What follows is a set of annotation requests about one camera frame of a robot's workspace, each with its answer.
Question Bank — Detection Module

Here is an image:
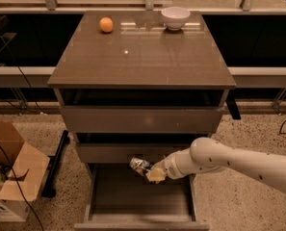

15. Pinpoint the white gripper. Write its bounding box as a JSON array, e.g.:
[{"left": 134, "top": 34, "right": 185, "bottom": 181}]
[{"left": 146, "top": 154, "right": 180, "bottom": 183}]

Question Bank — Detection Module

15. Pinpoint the crushed redbull can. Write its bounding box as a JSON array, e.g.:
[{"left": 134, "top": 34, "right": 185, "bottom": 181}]
[{"left": 129, "top": 157, "right": 152, "bottom": 177}]

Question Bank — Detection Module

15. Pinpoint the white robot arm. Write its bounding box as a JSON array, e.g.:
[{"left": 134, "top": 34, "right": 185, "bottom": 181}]
[{"left": 146, "top": 138, "right": 286, "bottom": 193}]

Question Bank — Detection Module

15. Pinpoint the grey open bottom drawer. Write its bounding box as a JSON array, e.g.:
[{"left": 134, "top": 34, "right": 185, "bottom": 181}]
[{"left": 74, "top": 164, "right": 209, "bottom": 231}]

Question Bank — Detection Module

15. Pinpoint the grey middle drawer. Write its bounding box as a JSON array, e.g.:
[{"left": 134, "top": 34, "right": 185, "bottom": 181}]
[{"left": 76, "top": 133, "right": 207, "bottom": 164}]

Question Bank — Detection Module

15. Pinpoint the grey drawer cabinet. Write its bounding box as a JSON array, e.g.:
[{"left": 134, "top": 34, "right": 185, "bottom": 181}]
[{"left": 47, "top": 10, "right": 237, "bottom": 166}]

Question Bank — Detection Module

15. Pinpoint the grey top drawer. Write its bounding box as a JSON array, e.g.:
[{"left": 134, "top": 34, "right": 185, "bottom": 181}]
[{"left": 53, "top": 88, "right": 229, "bottom": 135}]

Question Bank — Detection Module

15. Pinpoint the black table leg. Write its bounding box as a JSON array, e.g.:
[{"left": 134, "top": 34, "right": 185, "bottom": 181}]
[{"left": 226, "top": 90, "right": 241, "bottom": 120}]

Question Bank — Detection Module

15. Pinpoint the black metal floor bar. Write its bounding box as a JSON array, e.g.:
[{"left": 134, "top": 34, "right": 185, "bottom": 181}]
[{"left": 41, "top": 130, "right": 70, "bottom": 198}]

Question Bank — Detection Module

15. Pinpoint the cardboard box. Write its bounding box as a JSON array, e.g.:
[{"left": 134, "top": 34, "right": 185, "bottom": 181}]
[{"left": 0, "top": 121, "right": 49, "bottom": 222}]

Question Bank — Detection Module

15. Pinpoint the orange fruit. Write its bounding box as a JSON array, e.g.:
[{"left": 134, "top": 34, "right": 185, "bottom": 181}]
[{"left": 99, "top": 17, "right": 114, "bottom": 33}]

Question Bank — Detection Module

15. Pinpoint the white bowl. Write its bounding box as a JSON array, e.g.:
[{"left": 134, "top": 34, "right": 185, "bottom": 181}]
[{"left": 161, "top": 7, "right": 191, "bottom": 31}]

